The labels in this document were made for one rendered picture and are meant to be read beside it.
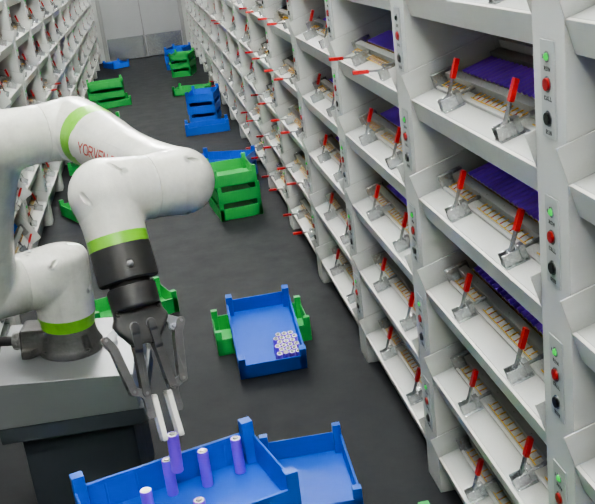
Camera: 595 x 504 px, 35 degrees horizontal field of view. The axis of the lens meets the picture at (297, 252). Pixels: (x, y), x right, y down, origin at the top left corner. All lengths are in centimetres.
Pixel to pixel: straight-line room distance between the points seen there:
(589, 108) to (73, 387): 131
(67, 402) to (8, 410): 13
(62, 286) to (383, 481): 86
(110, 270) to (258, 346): 151
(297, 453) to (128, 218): 110
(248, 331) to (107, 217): 157
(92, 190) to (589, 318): 72
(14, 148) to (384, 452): 115
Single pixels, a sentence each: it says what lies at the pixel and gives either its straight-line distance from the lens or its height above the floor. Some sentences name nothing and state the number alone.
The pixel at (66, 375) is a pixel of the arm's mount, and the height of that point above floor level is 38.
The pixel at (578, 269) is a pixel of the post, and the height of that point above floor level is 78.
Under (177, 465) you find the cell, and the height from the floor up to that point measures 50.
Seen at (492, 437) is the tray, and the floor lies 30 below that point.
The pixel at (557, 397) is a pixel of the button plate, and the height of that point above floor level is 58.
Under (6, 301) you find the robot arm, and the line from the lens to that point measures 206.
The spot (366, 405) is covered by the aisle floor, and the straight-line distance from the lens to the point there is 255.
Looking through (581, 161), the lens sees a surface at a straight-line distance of 119.
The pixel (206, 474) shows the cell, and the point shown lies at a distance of 153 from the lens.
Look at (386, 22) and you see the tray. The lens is 253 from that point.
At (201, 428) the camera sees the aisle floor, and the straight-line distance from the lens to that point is 255.
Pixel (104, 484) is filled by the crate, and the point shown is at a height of 44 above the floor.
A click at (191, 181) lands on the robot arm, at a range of 145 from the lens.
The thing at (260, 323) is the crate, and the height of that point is 8.
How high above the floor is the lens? 122
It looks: 19 degrees down
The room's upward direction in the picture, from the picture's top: 7 degrees counter-clockwise
